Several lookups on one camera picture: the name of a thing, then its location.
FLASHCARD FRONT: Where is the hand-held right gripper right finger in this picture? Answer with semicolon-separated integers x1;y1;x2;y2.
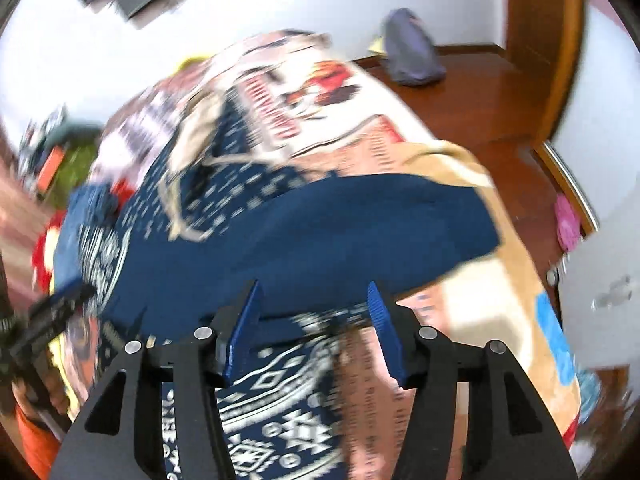
367;281;588;480

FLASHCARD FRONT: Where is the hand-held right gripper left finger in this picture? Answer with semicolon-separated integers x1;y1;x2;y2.
50;280;264;480

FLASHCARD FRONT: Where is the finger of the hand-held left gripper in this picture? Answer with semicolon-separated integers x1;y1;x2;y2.
10;280;98;361

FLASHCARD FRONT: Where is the navy patterned garment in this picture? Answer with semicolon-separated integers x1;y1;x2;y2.
52;92;501;480

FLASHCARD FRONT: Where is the red cloth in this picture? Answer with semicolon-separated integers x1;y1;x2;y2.
31;222;64;295

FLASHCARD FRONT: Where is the blue denim cloth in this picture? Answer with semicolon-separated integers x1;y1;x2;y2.
67;182;122;232

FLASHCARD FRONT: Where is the printed blanket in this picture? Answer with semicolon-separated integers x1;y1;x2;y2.
65;30;583;480

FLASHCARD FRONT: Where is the orange box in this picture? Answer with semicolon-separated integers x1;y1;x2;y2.
36;144;65;192

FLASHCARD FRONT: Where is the green cloth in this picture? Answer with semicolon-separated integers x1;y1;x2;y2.
54;139;105;202

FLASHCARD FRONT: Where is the pink round item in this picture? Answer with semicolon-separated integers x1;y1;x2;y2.
554;194;584;252

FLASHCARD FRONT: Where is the white cabinet door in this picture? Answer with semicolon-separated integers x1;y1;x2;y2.
554;209;640;367

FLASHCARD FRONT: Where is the yellow pillow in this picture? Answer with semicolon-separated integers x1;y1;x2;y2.
176;52;213;75

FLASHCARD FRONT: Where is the purple backpack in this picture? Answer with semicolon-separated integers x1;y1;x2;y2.
381;8;447;87

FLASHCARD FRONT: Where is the wooden door frame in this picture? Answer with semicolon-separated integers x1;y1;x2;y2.
504;0;587;143

